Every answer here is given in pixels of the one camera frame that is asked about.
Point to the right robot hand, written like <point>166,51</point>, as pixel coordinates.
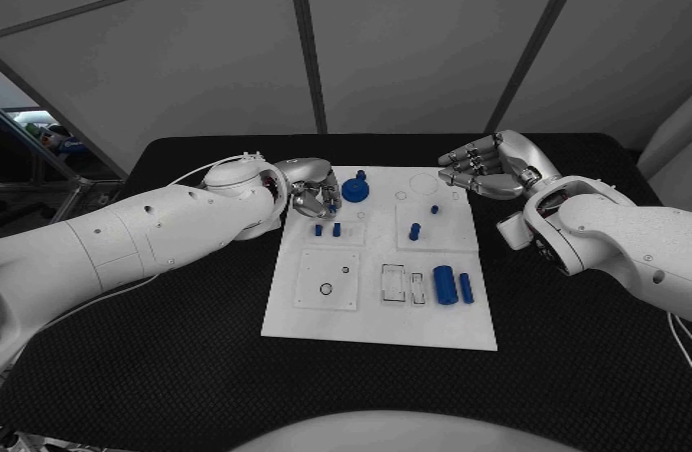
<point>497,170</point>

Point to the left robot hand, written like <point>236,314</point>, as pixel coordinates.
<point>310,182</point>

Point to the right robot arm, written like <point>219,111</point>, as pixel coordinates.
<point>610,230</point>

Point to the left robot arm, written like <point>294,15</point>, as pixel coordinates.
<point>134,230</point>

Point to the white task board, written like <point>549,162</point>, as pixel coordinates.
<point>378,260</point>

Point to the blue gear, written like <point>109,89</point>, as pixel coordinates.
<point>354,188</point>

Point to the thin blue cylinder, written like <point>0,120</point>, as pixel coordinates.
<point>465,288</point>

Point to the thick blue cylinder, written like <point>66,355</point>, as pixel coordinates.
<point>445,285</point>

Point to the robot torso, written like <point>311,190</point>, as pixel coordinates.
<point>411,431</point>

